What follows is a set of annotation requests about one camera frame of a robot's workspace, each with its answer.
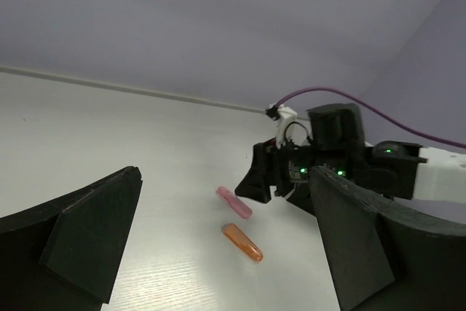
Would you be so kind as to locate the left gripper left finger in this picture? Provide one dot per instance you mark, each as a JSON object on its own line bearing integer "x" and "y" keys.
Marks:
{"x": 64, "y": 254}

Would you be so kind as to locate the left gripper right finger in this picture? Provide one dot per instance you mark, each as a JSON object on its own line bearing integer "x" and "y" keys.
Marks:
{"x": 385, "y": 256}

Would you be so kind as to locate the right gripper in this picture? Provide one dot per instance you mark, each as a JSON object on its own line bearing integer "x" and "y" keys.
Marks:
{"x": 286, "y": 167}

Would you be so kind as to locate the pink highlighter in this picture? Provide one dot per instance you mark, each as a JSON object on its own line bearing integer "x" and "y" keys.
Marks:
{"x": 234, "y": 202}

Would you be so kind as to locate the orange highlighter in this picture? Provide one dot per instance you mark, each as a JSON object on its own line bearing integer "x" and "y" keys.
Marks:
{"x": 238, "y": 238}

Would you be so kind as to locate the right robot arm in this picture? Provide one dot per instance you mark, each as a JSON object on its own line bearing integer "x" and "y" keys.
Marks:
{"x": 394, "y": 169}

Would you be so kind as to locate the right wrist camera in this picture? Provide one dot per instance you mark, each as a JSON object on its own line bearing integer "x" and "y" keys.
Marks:
{"x": 283, "y": 116}

